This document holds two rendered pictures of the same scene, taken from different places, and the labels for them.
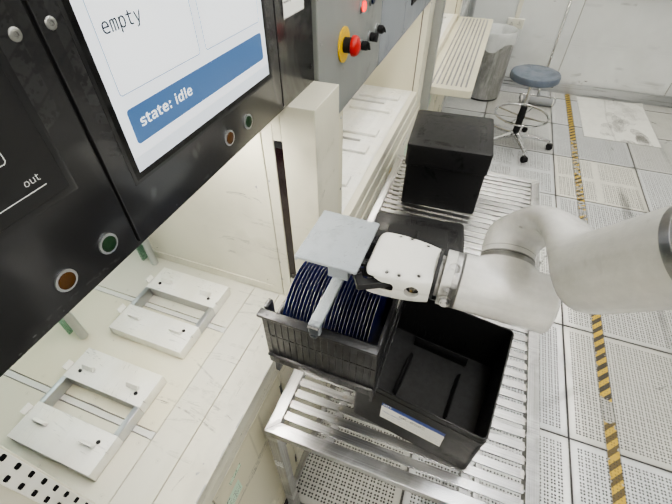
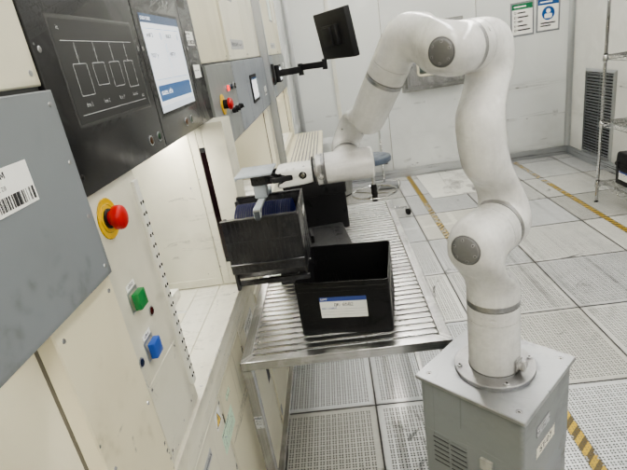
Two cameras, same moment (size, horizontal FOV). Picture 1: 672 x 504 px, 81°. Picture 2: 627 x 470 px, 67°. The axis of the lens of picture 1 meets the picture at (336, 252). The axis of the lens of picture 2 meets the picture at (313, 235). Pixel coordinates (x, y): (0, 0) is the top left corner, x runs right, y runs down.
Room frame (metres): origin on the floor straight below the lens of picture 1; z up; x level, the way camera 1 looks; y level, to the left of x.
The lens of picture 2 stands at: (-0.82, 0.22, 1.55)
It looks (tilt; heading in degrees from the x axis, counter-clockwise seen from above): 21 degrees down; 344
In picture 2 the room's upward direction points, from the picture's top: 9 degrees counter-clockwise
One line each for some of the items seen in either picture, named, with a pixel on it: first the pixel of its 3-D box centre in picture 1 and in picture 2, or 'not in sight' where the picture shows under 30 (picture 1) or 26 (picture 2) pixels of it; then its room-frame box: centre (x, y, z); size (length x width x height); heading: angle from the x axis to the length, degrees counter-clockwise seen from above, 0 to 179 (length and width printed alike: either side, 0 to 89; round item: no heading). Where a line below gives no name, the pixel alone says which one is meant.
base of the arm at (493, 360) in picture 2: not in sight; (494, 334); (0.00, -0.42, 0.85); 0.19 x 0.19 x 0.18
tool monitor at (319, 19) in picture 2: not in sight; (312, 46); (2.09, -0.78, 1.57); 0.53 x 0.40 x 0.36; 70
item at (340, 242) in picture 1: (340, 302); (268, 224); (0.45, -0.01, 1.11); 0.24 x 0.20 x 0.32; 159
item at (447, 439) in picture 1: (431, 372); (348, 284); (0.45, -0.22, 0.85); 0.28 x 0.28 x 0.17; 62
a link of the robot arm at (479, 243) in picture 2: not in sight; (485, 260); (-0.01, -0.39, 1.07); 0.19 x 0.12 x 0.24; 116
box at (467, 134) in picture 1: (446, 160); (315, 197); (1.31, -0.42, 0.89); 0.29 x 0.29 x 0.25; 74
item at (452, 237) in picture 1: (414, 253); (313, 247); (0.87, -0.25, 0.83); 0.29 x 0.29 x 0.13; 77
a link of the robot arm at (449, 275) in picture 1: (447, 278); (319, 169); (0.39, -0.17, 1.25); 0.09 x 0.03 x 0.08; 159
